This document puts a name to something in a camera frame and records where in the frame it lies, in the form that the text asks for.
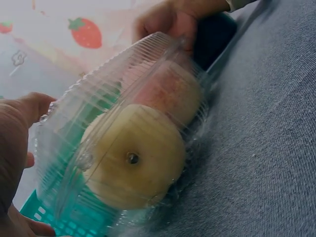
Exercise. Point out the person's right hand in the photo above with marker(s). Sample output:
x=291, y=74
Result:
x=177, y=17

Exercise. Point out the person's left hand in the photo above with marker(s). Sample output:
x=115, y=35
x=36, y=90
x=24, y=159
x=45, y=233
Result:
x=12, y=138

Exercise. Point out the clear plastic clamshell container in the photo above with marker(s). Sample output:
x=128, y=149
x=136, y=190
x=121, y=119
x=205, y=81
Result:
x=103, y=81

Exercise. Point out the red apple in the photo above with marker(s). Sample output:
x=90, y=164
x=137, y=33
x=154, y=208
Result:
x=170, y=91

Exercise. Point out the yellow apple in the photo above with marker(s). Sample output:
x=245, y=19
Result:
x=143, y=158

